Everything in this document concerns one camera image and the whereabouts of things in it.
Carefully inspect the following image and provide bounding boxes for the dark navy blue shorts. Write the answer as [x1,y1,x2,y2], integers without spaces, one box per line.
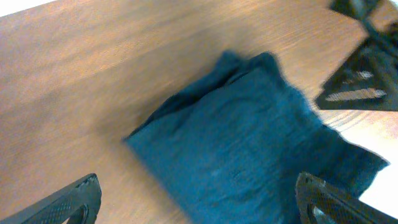
[125,52,387,224]

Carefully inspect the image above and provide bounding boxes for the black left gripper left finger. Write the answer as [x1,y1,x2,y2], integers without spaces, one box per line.
[1,173,102,224]

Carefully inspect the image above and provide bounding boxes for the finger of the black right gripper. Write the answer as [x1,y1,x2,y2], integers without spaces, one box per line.
[315,37,397,111]

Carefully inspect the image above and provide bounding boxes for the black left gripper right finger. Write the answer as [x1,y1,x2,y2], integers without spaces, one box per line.
[295,172,397,224]

